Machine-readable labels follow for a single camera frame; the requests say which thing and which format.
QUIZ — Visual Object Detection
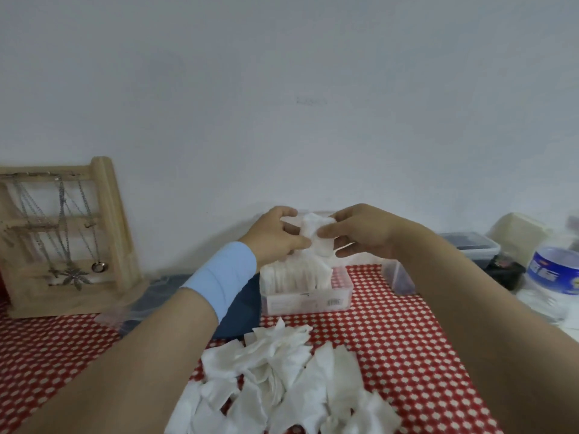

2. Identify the person's left hand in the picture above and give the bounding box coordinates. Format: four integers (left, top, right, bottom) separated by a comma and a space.
238, 206, 313, 272

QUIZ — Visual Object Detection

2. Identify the person's right hand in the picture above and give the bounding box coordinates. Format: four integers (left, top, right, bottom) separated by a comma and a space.
318, 204, 435, 260

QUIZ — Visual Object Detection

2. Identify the white cloth square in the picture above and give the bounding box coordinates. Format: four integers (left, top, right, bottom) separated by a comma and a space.
280, 212, 338, 257

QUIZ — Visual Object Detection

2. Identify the clear cotton pad box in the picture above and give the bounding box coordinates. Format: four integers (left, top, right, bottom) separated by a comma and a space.
259, 211, 355, 316

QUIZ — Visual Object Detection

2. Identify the pile of white cotton pads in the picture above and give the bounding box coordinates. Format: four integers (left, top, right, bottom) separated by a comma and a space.
165, 316, 402, 434

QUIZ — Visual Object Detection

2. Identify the clear plastic bag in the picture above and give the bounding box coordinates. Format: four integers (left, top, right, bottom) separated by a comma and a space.
95, 275, 191, 335

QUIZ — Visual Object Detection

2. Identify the person's left forearm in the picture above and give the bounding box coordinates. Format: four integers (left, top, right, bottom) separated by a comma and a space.
16, 289, 220, 434

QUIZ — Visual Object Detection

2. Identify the person's right forearm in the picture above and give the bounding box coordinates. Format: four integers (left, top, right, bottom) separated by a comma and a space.
384, 221, 579, 434

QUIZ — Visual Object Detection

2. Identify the black tray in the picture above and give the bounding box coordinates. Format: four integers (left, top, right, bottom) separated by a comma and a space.
486, 253, 527, 292

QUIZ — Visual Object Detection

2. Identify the clear lidded plastic container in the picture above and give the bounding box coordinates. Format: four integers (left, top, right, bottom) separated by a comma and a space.
382, 259, 417, 297

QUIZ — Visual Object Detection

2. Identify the light blue wristband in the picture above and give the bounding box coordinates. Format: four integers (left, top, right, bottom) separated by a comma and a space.
180, 241, 258, 324

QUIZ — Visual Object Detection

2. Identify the dark blue pouch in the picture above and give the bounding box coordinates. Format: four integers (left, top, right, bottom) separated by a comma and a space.
119, 277, 262, 339

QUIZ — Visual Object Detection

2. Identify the clear container with black contents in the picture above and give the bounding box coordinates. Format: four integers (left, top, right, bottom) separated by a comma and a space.
438, 231, 502, 269

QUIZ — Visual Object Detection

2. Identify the red checkered tablecloth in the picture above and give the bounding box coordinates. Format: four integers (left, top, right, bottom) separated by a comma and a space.
0, 264, 505, 434

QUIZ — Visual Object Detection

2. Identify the beige plastic tub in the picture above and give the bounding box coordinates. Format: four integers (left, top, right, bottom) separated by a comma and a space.
486, 212, 551, 267

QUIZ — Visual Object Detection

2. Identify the wooden jewelry stand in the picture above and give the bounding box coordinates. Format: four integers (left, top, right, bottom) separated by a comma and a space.
0, 156, 150, 319

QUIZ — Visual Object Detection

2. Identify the clear plastic water bottle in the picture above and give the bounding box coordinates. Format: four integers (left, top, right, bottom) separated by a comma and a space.
515, 246, 579, 324

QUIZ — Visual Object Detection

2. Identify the ring pendant necklace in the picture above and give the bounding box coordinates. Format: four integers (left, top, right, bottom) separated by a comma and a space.
77, 180, 109, 273

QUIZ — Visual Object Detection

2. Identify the leaf pendant necklace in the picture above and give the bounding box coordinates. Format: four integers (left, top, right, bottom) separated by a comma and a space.
56, 175, 91, 292

